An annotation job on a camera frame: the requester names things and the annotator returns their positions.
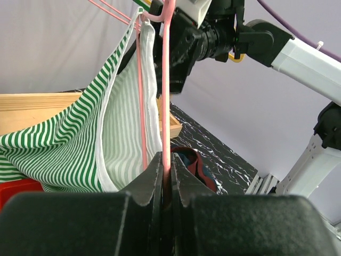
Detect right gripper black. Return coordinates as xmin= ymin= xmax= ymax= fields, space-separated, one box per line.
xmin=151 ymin=7 xmax=205 ymax=93

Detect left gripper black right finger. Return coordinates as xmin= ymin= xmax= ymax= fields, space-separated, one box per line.
xmin=171 ymin=155 xmax=337 ymax=255

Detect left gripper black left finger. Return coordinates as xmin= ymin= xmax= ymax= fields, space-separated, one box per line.
xmin=1 ymin=153 xmax=163 ymax=255

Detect pink wire hanger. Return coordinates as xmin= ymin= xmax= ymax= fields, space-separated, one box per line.
xmin=87 ymin=0 xmax=178 ymax=211

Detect yellow plastic hanger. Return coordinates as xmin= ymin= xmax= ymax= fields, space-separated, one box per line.
xmin=229 ymin=53 xmax=245 ymax=63

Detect navy maroon tank top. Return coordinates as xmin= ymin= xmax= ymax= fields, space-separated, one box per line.
xmin=170 ymin=145 xmax=217 ymax=193

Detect green white striped tank top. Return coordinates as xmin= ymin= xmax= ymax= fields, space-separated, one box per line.
xmin=1 ymin=9 xmax=162 ymax=192

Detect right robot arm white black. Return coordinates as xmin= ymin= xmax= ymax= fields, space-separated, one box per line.
xmin=149 ymin=1 xmax=340 ymax=197

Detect red plastic tray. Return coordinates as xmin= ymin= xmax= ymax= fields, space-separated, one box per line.
xmin=0 ymin=178 xmax=44 ymax=211

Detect wooden clothes rack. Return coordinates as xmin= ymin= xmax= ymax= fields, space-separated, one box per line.
xmin=0 ymin=92 xmax=183 ymax=139

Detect aluminium frame rail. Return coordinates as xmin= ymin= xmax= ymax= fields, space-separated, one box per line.
xmin=243 ymin=172 xmax=341 ymax=235

